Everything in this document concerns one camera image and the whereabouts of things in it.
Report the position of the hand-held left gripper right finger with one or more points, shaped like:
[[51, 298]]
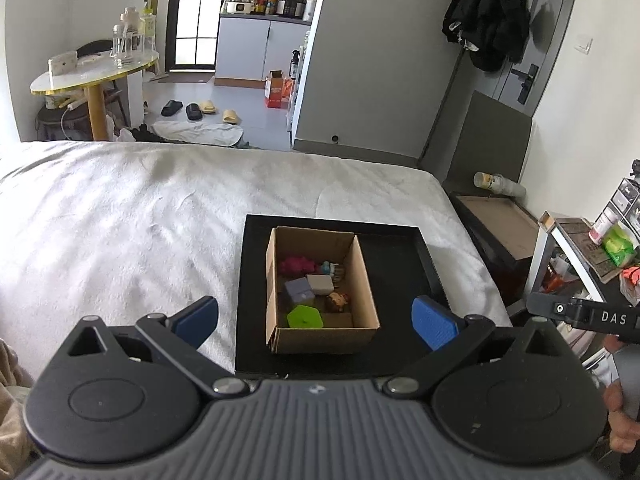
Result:
[[432, 327]]

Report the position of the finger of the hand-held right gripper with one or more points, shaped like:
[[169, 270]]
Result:
[[550, 307]]

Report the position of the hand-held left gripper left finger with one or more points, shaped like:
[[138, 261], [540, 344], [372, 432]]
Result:
[[197, 322]]

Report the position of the black shallow tray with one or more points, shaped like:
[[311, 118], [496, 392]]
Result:
[[400, 270]]

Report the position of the small brown-haired figurine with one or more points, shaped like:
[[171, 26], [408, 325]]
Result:
[[337, 301]]

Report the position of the lavender block-shaped toy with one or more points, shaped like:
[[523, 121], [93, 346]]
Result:
[[299, 290]]

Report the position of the green hexagonal toy box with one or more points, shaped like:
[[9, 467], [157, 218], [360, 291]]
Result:
[[305, 317]]

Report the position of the cardboard box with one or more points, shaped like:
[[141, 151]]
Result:
[[325, 342]]

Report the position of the magenta bear figurine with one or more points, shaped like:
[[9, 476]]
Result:
[[295, 265]]

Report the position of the white block toy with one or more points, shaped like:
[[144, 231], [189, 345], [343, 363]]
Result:
[[320, 285]]

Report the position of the small multicoloured figurine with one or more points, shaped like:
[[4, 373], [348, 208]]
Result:
[[327, 268]]

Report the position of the person's right hand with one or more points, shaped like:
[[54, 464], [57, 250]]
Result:
[[620, 425]]

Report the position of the orange packet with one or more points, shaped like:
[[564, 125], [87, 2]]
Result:
[[554, 281]]

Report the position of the red small item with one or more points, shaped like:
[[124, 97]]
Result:
[[631, 276]]

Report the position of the white metal shelf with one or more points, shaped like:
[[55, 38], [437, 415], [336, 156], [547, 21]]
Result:
[[542, 250]]

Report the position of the patterned wooden tray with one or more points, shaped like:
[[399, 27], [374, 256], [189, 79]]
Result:
[[587, 250]]

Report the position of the green packet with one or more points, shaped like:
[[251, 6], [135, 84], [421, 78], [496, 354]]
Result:
[[620, 247]]

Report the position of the pink and white bottle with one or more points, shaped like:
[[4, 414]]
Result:
[[602, 227]]

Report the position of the black cabinet with brown top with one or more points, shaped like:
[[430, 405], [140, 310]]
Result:
[[505, 220]]

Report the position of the black and white boxes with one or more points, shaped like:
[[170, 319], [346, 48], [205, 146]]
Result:
[[625, 200]]

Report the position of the stack of paper cups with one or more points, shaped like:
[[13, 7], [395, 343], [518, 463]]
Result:
[[495, 182]]

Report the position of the white floor towel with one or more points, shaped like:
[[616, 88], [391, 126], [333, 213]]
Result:
[[200, 132]]

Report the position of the dark clothes heap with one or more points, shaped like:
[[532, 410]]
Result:
[[145, 135]]

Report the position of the white plastic bag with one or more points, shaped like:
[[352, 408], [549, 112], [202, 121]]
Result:
[[122, 135]]

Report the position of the person's beige clothing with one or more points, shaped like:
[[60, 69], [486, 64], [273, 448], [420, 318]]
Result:
[[10, 400]]

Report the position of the yellow slipper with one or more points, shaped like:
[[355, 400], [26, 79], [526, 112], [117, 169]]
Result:
[[230, 116], [207, 106]]

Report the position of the black slipper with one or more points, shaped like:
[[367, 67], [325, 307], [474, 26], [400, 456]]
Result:
[[172, 108], [193, 111]]

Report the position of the white slim cabinet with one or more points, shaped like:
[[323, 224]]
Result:
[[134, 95]]

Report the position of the orange carton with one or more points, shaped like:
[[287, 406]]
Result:
[[275, 91]]

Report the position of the brown doormat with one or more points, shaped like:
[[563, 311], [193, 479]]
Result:
[[185, 78]]

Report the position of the round yellow-rimmed table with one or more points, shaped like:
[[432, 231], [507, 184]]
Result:
[[95, 72]]

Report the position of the grey entrance door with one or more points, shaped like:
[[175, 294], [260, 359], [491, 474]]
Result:
[[550, 35]]

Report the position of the dark spray bottle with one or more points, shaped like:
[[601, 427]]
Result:
[[295, 62]]

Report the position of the white kitchen cabinet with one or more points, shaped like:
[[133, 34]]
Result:
[[240, 47]]

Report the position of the clear plastic bottle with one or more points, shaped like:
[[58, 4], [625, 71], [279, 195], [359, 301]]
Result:
[[121, 47], [132, 22]]

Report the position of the white rectangular box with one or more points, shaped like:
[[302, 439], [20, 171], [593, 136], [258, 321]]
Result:
[[61, 64]]

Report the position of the dark chair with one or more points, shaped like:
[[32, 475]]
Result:
[[95, 47]]

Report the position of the yellowish plastic bottle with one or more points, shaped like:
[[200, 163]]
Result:
[[148, 27]]

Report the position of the black-framed glass door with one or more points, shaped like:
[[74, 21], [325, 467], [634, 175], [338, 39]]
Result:
[[195, 20]]

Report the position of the black hanging jacket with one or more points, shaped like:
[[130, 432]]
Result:
[[487, 10]]

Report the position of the white rice cooker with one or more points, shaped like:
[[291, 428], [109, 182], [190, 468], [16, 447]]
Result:
[[237, 6]]

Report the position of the black kitchen appliance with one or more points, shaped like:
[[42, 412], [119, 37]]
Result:
[[290, 6]]

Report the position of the white wall switch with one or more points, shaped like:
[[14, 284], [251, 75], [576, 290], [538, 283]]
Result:
[[583, 45]]

